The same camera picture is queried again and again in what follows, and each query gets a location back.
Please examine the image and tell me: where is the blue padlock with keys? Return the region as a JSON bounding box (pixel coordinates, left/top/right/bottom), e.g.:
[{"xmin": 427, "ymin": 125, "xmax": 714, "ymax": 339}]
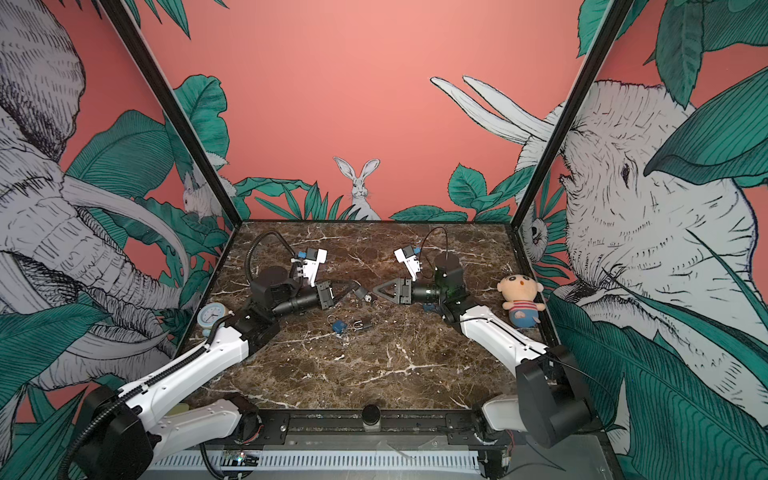
[{"xmin": 331, "ymin": 320, "xmax": 373, "ymax": 337}]

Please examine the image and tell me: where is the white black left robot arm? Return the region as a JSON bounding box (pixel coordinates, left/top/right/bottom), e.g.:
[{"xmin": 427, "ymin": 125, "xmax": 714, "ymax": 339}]
[{"xmin": 57, "ymin": 267, "xmax": 360, "ymax": 479}]

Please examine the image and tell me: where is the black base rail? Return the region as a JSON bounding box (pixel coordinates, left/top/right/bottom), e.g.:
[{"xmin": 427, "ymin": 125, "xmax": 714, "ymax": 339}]
[{"xmin": 206, "ymin": 409, "xmax": 514, "ymax": 449}]

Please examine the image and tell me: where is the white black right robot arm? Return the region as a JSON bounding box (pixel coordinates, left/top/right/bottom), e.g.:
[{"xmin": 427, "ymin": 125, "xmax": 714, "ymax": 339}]
[{"xmin": 374, "ymin": 246, "xmax": 597, "ymax": 447}]

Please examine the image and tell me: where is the black corner frame post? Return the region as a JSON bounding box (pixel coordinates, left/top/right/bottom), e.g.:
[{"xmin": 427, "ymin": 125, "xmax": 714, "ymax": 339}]
[
  {"xmin": 511, "ymin": 0, "xmax": 633, "ymax": 229},
  {"xmin": 99, "ymin": 0, "xmax": 242, "ymax": 230}
]

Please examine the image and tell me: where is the thin black right cable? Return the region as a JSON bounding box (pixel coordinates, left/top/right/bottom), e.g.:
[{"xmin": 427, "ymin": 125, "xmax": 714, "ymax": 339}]
[{"xmin": 418, "ymin": 226, "xmax": 450, "ymax": 265}]

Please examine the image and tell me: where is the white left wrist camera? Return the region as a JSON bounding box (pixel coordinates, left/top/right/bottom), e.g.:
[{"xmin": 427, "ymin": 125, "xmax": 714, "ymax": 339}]
[{"xmin": 291, "ymin": 248, "xmax": 327, "ymax": 287}]

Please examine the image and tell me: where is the white ventilated strip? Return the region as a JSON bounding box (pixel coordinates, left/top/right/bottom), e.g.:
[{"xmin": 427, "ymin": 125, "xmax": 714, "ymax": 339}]
[{"xmin": 143, "ymin": 449, "xmax": 481, "ymax": 473}]

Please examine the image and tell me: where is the small teal alarm clock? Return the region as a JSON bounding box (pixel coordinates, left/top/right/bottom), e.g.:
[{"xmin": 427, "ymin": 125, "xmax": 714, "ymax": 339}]
[{"xmin": 196, "ymin": 302, "xmax": 231, "ymax": 337}]

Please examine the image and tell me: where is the black right corner frame post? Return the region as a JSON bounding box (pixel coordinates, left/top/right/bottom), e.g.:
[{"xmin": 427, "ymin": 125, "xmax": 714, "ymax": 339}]
[{"xmin": 511, "ymin": 0, "xmax": 633, "ymax": 229}]

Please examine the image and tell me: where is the green circuit board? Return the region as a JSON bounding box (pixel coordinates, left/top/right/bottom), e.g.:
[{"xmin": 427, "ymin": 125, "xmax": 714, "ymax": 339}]
[{"xmin": 221, "ymin": 451, "xmax": 260, "ymax": 469}]

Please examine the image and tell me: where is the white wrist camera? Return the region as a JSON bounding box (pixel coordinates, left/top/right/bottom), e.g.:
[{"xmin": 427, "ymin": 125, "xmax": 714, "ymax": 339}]
[
  {"xmin": 394, "ymin": 245, "xmax": 422, "ymax": 281},
  {"xmin": 291, "ymin": 248, "xmax": 327, "ymax": 287}
]

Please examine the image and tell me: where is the black left corner frame post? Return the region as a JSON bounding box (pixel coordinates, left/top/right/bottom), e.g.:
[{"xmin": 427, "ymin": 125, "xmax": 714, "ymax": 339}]
[{"xmin": 99, "ymin": 0, "xmax": 242, "ymax": 230}]

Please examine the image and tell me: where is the black knob on rail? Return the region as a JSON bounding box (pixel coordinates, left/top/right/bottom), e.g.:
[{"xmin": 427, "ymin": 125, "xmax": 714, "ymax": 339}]
[{"xmin": 361, "ymin": 404, "xmax": 382, "ymax": 433}]

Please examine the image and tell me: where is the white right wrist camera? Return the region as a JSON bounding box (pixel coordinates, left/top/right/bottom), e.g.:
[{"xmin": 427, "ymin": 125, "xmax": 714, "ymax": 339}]
[{"xmin": 394, "ymin": 245, "xmax": 422, "ymax": 281}]

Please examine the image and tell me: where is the plush doll striped shirt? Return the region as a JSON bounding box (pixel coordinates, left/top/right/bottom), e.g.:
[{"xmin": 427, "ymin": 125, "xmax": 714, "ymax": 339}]
[{"xmin": 497, "ymin": 274, "xmax": 546, "ymax": 328}]

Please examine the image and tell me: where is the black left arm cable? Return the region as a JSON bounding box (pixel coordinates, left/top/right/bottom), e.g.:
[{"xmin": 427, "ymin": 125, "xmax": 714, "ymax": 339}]
[{"xmin": 244, "ymin": 230, "xmax": 299, "ymax": 283}]

